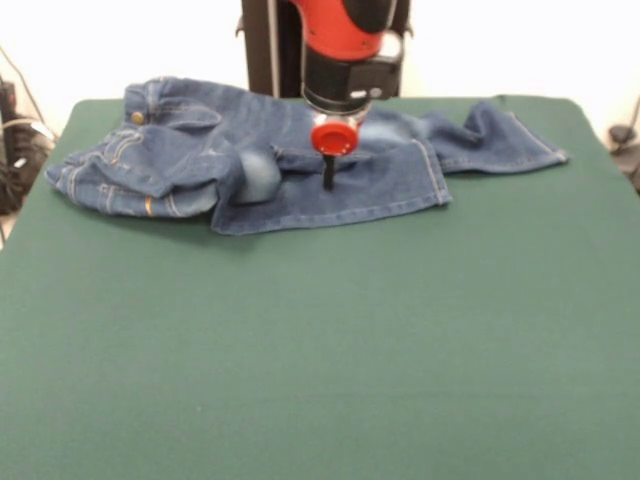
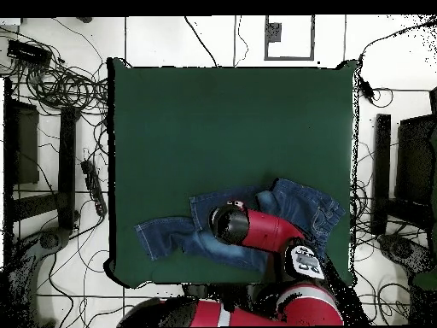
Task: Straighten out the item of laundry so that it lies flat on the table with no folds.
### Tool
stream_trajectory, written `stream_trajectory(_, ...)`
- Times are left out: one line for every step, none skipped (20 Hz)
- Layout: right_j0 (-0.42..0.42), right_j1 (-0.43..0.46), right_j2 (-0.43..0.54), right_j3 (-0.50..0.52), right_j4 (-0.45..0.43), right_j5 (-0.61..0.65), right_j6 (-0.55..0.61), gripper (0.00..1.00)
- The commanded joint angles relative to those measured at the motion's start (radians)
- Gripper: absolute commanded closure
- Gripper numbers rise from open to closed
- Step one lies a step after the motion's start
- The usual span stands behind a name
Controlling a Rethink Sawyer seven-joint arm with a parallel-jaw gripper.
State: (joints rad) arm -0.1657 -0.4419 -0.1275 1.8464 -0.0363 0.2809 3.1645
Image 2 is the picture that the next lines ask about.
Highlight dark green table cloth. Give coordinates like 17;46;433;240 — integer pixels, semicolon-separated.
103;56;358;289

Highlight blue denim jeans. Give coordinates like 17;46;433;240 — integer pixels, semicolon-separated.
133;177;347;274

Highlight tangled black cables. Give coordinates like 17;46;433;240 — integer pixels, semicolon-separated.
6;57;109;119
348;139;428;325

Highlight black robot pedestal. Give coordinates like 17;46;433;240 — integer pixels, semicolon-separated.
182;283;267;303

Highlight black power strip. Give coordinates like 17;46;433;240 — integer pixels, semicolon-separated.
80;159;108;217

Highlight green round object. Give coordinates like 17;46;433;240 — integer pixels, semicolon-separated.
410;271;437;292

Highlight grey tripod base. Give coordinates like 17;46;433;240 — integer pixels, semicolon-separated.
376;232;437;277
6;225;73;327

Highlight long black cable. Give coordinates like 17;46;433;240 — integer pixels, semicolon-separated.
184;15;220;68

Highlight grey square floor frame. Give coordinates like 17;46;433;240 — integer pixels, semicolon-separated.
264;15;316;62

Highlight black cable with plug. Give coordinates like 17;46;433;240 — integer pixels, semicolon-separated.
357;18;437;105

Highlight dark flat panel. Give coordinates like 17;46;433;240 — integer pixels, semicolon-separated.
13;102;41;185
394;114;437;206

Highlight black stand frame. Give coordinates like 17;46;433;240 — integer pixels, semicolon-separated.
3;77;78;240
370;113;437;237

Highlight black electronics box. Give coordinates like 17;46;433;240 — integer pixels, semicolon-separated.
6;38;53;67

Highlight dark grey square plate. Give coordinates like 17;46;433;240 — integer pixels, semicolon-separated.
265;22;283;43

